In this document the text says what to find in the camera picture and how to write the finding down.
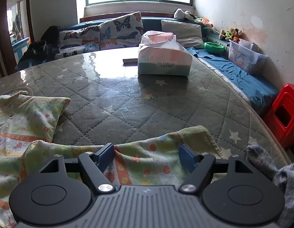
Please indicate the green plastic bowl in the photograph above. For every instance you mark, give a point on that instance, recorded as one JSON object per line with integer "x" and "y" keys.
{"x": 214, "y": 48}

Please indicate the grey cushion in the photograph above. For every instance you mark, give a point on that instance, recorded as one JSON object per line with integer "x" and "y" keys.
{"x": 188, "y": 35}

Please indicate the butterfly pillow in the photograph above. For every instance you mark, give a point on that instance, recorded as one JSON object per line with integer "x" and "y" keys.
{"x": 124, "y": 31}
{"x": 75, "y": 42}

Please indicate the blue sofa bench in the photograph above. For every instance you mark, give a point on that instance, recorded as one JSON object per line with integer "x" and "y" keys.
{"x": 259, "y": 91}

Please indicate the yellow green plush toys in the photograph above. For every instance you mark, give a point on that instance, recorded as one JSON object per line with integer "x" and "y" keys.
{"x": 233, "y": 34}

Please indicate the grey knitted sock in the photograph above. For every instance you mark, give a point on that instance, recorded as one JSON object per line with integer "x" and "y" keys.
{"x": 282, "y": 178}

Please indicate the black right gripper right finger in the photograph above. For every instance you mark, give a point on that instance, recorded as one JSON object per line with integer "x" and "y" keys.
{"x": 200, "y": 168}

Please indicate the light blue cabinet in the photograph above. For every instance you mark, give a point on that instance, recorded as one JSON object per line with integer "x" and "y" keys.
{"x": 20, "y": 47}

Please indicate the black clothing pile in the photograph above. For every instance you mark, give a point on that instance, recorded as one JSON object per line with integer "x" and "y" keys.
{"x": 41, "y": 51}

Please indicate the green patterned children's garment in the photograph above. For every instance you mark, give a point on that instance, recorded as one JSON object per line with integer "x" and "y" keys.
{"x": 27, "y": 127}

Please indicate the grey quilted star table cover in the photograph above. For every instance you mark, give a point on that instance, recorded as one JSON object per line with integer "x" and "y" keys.
{"x": 111, "y": 102}

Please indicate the butterfly pillow left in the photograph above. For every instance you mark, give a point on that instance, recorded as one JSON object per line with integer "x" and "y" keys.
{"x": 75, "y": 42}

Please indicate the red plastic stool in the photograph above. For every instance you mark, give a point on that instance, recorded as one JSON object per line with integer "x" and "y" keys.
{"x": 280, "y": 117}

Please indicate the clear plastic storage box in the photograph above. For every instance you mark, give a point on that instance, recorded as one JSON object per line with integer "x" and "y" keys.
{"x": 248, "y": 60}

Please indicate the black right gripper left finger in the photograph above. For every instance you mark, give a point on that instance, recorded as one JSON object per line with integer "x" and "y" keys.
{"x": 92, "y": 167}

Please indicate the butterfly pillow right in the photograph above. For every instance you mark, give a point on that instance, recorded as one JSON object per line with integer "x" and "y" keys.
{"x": 124, "y": 31}

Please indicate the white plush toy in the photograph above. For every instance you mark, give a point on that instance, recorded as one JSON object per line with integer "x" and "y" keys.
{"x": 179, "y": 14}

